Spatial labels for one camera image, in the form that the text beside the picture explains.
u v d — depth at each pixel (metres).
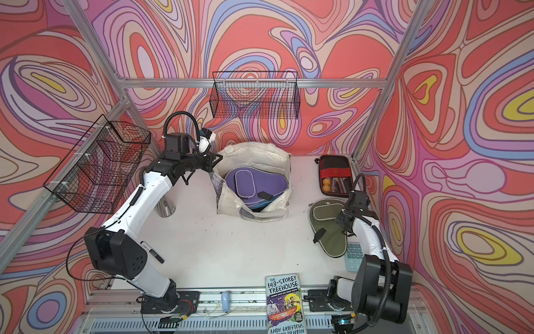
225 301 0.72
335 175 1.07
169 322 0.72
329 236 0.85
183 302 0.72
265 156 0.86
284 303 0.72
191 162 0.67
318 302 0.73
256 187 0.88
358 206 0.68
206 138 0.69
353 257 0.82
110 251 0.43
